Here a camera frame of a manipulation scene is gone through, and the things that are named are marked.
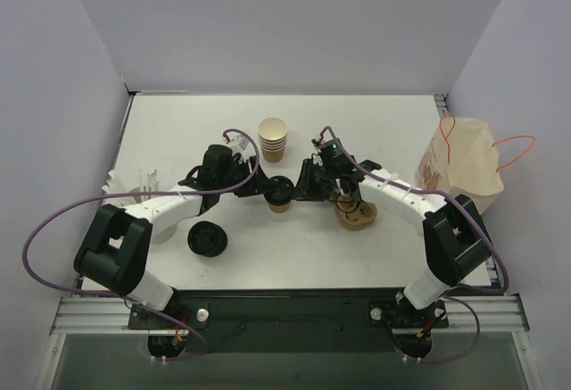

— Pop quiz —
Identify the black cup lid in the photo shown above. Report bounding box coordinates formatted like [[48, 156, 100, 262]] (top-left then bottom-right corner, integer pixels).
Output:
[[263, 176, 294, 206]]

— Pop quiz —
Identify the paper bag with orange handles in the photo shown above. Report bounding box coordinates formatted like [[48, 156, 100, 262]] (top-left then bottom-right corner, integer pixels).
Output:
[[413, 112, 536, 212]]

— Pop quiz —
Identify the brown paper cup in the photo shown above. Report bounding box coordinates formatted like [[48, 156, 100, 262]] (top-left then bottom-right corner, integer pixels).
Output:
[[268, 202, 291, 213]]

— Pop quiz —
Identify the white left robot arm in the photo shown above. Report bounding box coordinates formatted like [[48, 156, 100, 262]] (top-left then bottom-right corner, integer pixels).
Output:
[[73, 145, 269, 328]]

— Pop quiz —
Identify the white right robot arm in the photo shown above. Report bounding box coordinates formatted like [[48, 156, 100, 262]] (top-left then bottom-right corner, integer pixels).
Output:
[[293, 140, 491, 326]]

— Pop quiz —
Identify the stack of brown paper cups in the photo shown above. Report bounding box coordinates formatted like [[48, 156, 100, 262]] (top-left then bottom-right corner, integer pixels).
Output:
[[258, 117, 288, 163]]

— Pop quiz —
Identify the stack of black cup lids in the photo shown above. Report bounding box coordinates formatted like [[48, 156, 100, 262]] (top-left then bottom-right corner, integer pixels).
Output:
[[187, 221, 228, 258]]

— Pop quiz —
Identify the white cup holding straws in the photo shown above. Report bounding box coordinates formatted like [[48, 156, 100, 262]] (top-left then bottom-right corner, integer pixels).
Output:
[[125, 187, 147, 205]]

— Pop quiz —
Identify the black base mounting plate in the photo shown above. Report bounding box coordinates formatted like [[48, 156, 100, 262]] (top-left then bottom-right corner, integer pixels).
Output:
[[128, 288, 449, 356]]

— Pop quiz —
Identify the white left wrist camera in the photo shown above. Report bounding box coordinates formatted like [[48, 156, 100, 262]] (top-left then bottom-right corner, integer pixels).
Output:
[[226, 135, 250, 154]]

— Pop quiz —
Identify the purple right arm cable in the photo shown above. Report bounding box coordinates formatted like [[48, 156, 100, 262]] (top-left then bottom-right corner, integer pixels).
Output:
[[319, 125, 510, 364]]

